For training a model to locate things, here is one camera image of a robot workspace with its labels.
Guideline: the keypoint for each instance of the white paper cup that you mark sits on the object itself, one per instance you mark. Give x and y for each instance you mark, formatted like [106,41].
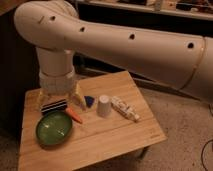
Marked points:
[104,106]

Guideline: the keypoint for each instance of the cluttered upper shelf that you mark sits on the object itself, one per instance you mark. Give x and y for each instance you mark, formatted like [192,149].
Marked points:
[193,9]

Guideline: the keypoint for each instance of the blue sponge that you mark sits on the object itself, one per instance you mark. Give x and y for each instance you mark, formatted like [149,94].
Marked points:
[89,101]

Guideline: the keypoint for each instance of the orange toy carrot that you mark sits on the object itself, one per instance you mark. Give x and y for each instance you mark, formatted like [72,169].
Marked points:
[74,115]

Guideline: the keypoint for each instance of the wooden table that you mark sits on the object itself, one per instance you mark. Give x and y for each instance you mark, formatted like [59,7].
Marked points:
[96,139]

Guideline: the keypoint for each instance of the green round plate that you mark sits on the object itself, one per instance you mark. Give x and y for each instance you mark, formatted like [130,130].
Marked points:
[53,128]

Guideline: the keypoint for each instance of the black white striped block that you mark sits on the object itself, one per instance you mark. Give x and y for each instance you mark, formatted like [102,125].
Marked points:
[58,105]

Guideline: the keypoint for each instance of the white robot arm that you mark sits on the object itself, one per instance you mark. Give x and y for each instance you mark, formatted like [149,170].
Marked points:
[182,61]

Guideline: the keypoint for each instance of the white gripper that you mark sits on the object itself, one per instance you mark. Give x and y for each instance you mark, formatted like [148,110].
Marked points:
[57,77]

